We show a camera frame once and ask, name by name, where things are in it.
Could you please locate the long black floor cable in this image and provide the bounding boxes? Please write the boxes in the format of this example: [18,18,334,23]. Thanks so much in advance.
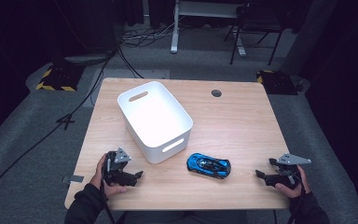
[0,49,119,220]

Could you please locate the person's right hand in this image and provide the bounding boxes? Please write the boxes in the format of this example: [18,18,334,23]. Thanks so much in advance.
[274,164,311,200]

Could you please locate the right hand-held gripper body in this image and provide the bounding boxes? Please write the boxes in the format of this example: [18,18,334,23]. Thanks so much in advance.
[268,152,312,189]

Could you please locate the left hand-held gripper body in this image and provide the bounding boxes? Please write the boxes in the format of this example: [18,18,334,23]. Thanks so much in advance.
[102,147,138,188]

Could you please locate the white plastic bin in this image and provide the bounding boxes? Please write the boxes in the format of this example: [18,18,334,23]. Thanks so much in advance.
[117,80,195,165]

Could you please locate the black chair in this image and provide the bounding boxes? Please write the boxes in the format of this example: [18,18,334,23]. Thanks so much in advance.
[223,2,284,66]

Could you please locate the grey round stand base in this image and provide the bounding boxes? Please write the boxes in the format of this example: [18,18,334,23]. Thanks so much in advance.
[62,53,114,65]

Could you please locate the person's left hand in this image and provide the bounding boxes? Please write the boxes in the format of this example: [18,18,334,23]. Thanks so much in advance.
[89,153,129,198]

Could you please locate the grey tape piece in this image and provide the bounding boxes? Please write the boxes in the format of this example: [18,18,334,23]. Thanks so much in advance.
[62,175,85,185]

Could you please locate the hand-held gripper cable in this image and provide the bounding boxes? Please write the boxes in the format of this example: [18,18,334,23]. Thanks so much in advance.
[287,174,308,224]
[100,178,117,224]

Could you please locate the left hand-held gripper cable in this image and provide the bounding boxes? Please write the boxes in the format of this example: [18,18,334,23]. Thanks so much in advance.
[100,178,117,224]

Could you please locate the right hand-held gripper cable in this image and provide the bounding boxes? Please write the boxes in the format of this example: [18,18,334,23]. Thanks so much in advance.
[287,174,308,224]

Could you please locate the white desk frame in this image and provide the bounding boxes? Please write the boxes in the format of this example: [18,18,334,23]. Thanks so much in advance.
[170,0,247,58]

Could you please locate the blue toy car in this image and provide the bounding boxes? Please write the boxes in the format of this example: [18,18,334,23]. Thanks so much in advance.
[186,151,232,180]

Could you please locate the yellow-black striped stand base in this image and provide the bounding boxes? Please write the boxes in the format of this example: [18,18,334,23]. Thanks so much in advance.
[255,69,300,96]
[34,63,86,92]

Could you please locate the bundle of floor cables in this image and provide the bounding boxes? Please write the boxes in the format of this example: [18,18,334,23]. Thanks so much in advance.
[118,17,185,49]

